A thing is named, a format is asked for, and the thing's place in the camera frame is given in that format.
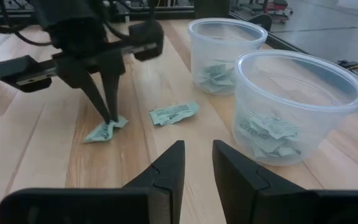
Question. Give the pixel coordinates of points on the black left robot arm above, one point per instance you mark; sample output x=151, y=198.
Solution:
x=64, y=11

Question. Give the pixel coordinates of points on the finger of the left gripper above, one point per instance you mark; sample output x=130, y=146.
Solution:
x=78, y=74
x=112, y=81

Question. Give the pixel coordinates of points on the red cart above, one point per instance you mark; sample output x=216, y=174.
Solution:
x=278, y=7

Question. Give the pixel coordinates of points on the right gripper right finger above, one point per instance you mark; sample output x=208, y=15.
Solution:
x=247, y=199

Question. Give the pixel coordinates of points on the clear plastic cup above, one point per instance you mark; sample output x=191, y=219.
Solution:
x=225, y=40
x=291, y=93

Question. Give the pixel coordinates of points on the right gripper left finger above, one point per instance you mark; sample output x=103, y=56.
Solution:
x=154, y=202

